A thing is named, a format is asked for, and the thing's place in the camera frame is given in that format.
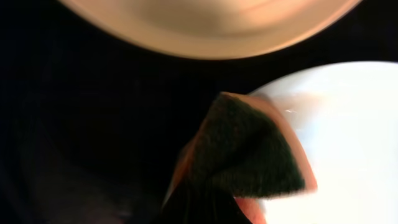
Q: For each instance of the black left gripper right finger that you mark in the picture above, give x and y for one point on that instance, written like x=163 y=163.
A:
x=223 y=209

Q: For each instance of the light blue plate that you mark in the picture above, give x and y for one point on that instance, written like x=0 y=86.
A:
x=345 y=116

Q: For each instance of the black round tray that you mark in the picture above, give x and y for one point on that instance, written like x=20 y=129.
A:
x=91 y=126

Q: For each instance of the yellow plate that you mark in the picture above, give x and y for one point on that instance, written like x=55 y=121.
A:
x=212 y=29

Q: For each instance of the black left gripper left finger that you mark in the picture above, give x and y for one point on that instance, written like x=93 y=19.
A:
x=186 y=205

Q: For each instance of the orange green scrub sponge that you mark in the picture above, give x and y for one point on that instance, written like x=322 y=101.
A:
x=246 y=148

